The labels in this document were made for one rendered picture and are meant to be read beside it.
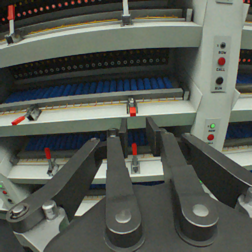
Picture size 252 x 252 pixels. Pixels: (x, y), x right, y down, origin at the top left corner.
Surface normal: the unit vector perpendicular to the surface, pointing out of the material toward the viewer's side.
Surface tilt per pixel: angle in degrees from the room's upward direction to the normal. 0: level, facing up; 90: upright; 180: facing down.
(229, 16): 90
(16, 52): 113
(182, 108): 23
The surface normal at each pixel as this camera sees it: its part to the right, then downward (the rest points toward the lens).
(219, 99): 0.00, 0.40
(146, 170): -0.07, -0.69
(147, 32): 0.03, 0.72
